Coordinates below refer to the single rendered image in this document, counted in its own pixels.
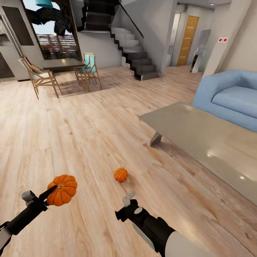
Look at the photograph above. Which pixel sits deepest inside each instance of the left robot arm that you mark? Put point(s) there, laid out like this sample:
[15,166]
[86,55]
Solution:
[34,205]

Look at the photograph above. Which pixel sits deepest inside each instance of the standing mirror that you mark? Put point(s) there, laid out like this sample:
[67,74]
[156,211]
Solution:
[200,52]

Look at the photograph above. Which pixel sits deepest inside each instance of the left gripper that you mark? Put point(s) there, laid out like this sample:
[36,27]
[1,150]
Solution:
[40,204]

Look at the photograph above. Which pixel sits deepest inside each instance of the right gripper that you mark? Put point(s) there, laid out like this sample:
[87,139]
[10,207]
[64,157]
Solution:
[123,214]

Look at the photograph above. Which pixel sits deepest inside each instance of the door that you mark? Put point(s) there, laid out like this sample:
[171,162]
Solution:
[187,40]

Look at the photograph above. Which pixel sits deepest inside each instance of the pumpkin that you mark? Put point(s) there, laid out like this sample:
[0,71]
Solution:
[66,189]
[121,174]

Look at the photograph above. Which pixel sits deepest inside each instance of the breakfast table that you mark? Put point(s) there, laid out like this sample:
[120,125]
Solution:
[63,63]

